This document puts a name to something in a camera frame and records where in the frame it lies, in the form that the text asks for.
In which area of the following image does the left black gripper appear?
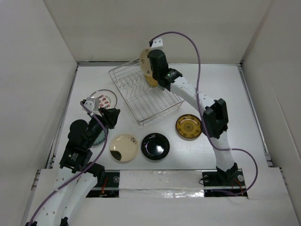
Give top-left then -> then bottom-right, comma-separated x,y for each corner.
86,106 -> 120,148

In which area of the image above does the cream plate with brown flowers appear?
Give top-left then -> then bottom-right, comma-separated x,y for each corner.
139,48 -> 152,77

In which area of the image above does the white plate with red characters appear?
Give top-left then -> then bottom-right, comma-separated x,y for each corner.
90,89 -> 118,109

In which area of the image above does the bamboo pattern round plate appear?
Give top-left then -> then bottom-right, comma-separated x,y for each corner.
145,75 -> 158,88

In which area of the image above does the glossy black plate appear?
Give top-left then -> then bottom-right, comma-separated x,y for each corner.
141,133 -> 170,161

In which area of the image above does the yellow brown patterned plate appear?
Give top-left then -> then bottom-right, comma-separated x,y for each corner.
175,114 -> 203,139

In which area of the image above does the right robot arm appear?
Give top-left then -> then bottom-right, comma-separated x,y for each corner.
147,49 -> 238,186

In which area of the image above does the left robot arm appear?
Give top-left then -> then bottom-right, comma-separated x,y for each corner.
27,108 -> 120,226

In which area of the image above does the blue green patterned plate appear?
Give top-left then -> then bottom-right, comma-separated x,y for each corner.
92,130 -> 106,146

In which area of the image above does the cream plate with black patch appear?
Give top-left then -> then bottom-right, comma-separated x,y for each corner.
110,134 -> 139,163

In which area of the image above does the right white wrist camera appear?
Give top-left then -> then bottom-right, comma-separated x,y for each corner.
149,37 -> 163,51

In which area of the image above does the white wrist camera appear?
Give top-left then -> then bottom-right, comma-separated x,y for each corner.
81,97 -> 99,112
149,37 -> 163,51

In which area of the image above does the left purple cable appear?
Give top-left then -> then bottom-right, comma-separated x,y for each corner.
28,101 -> 109,226

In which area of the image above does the purple cable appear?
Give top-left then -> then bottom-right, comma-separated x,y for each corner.
28,101 -> 109,226
150,32 -> 259,196

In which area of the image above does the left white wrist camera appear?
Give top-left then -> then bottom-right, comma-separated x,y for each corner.
81,97 -> 99,112

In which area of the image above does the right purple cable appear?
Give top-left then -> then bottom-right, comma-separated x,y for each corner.
150,32 -> 259,196

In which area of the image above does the wire dish rack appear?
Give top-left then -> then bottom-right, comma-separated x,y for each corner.
109,59 -> 184,126

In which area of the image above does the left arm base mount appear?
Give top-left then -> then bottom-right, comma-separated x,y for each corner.
86,170 -> 120,198

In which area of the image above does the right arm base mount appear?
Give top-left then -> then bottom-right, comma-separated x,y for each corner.
199,169 -> 246,197

